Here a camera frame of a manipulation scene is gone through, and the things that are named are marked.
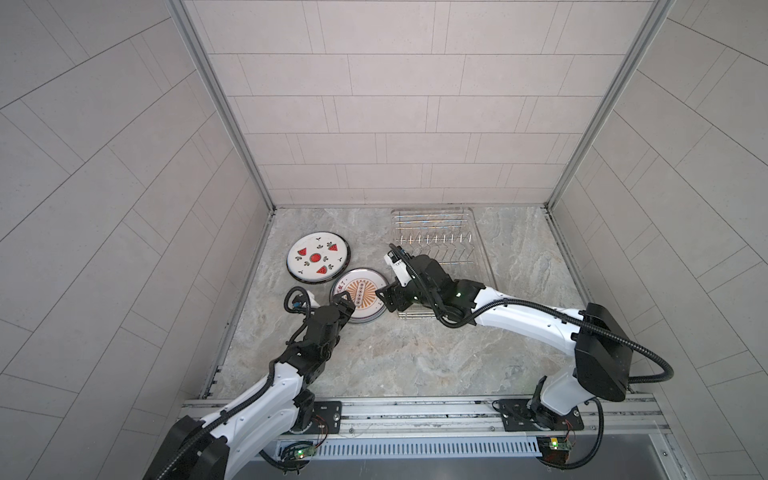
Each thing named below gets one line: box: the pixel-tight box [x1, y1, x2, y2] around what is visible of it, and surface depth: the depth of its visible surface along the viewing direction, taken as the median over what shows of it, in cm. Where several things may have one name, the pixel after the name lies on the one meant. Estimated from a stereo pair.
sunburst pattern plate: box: [330, 267, 389, 324], surface depth 93 cm
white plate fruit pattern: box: [286, 231, 351, 285], surface depth 99 cm
